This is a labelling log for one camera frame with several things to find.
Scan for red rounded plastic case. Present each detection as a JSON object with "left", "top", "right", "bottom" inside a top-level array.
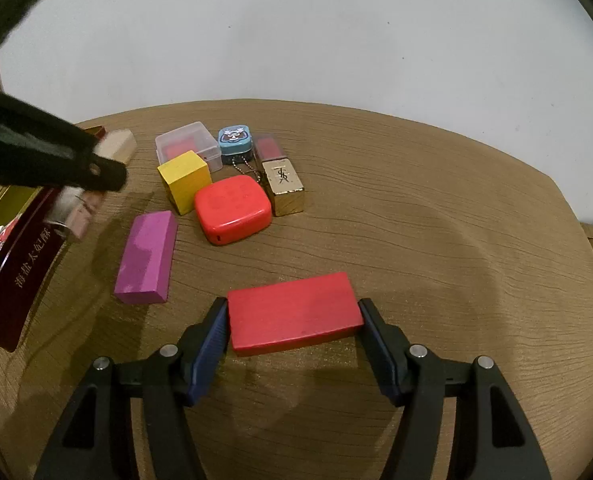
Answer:
[{"left": 194, "top": 174, "right": 272, "bottom": 246}]

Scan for blue bear keychain tin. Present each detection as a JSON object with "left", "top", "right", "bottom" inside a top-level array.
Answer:
[{"left": 217, "top": 125, "right": 262, "bottom": 183}]

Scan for magenta rectangular block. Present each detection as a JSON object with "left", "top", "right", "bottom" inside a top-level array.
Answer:
[{"left": 114, "top": 210, "right": 178, "bottom": 304}]

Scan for clear box with red cloth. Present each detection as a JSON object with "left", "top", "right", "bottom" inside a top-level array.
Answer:
[{"left": 155, "top": 122, "right": 223, "bottom": 172}]

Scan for champagne gold metal bar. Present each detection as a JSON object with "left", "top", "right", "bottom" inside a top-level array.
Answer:
[{"left": 44, "top": 128, "right": 139, "bottom": 242}]

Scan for gold pink lipstick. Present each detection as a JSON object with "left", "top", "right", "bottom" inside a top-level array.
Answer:
[{"left": 253, "top": 133, "right": 305, "bottom": 217}]

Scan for yellow wooden cube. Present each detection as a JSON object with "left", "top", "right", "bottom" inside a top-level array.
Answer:
[{"left": 158, "top": 151, "right": 213, "bottom": 214}]

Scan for red toffee tin box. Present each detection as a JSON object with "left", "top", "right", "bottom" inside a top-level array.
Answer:
[{"left": 0, "top": 185, "right": 66, "bottom": 352}]

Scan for red rectangular block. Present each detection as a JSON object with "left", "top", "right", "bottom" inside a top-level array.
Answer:
[{"left": 227, "top": 272, "right": 363, "bottom": 356}]

